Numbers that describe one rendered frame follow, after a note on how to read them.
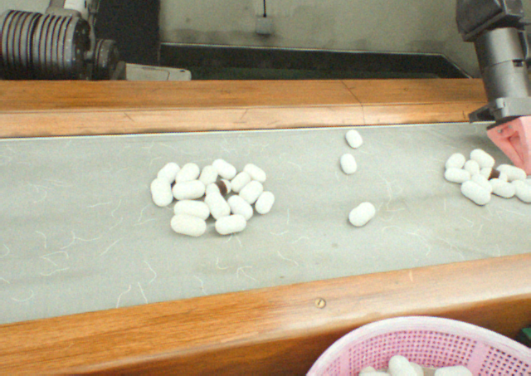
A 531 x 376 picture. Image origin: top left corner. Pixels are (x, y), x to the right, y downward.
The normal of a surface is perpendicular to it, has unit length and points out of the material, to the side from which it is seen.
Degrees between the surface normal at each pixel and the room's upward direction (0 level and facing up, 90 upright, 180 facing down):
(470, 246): 0
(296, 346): 90
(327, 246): 0
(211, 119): 45
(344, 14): 90
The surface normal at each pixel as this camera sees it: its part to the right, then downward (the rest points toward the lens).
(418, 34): 0.22, 0.56
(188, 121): 0.29, -0.15
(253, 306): 0.13, -0.81
